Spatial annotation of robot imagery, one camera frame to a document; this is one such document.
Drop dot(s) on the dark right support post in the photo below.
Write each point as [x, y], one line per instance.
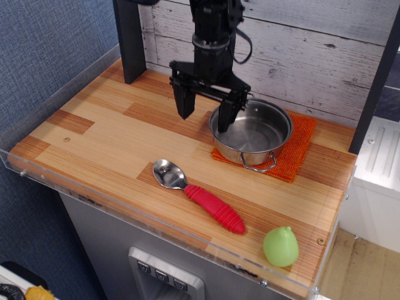
[382, 73]

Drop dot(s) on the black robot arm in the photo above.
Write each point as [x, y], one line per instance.
[217, 21]

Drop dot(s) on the grey toy fridge cabinet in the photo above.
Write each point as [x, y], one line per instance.
[107, 238]

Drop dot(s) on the yellow object at corner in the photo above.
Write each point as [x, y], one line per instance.
[38, 293]

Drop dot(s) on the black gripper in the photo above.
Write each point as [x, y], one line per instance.
[211, 75]

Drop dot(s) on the silver dispenser button panel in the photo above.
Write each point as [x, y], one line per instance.
[158, 279]

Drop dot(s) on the orange knitted cloth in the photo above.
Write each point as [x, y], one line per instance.
[290, 159]

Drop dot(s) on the clear acrylic guard rail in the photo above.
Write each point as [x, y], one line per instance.
[101, 144]

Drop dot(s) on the dark left support post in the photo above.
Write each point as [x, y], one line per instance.
[130, 39]

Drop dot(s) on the dark support post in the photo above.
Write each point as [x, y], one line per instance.
[382, 73]
[130, 39]

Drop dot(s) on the stainless steel pot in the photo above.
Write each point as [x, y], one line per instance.
[256, 137]

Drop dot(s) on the green plastic pear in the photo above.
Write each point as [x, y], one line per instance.
[280, 247]

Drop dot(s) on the red handled metal spoon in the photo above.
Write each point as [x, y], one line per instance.
[171, 176]

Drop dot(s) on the white ridged side counter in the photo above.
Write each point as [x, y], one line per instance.
[371, 206]

